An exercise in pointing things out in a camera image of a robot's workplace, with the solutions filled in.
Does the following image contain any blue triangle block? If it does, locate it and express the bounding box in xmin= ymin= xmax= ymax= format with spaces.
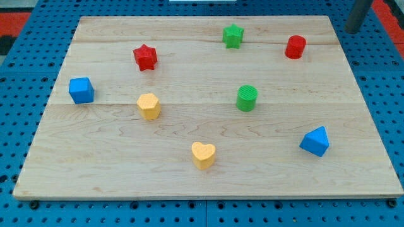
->
xmin=299 ymin=126 xmax=330 ymax=157

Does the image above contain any yellow heart block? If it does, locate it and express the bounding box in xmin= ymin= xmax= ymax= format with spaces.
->
xmin=191 ymin=142 xmax=216 ymax=170

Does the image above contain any wooden board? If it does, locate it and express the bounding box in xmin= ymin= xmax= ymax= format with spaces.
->
xmin=13 ymin=16 xmax=403 ymax=201

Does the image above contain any green cylinder block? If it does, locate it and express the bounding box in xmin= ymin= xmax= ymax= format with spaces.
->
xmin=236 ymin=84 xmax=258 ymax=112

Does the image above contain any yellow hexagon block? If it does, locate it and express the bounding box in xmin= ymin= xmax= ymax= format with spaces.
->
xmin=136 ymin=93 xmax=161 ymax=120

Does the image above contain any red star block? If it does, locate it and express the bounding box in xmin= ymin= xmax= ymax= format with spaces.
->
xmin=133 ymin=44 xmax=158 ymax=71

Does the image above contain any green star block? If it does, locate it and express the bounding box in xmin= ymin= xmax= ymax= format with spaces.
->
xmin=222 ymin=24 xmax=244 ymax=49

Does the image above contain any red cylinder block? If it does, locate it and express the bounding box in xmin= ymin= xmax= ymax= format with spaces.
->
xmin=285 ymin=35 xmax=307 ymax=59

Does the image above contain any blue cube block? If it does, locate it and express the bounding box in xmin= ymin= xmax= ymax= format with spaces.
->
xmin=69 ymin=77 xmax=94 ymax=104

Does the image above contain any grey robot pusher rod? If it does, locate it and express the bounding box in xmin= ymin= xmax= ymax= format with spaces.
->
xmin=344 ymin=0 xmax=373 ymax=34

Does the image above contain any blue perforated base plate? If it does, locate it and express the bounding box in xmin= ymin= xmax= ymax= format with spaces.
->
xmin=1 ymin=1 xmax=403 ymax=226

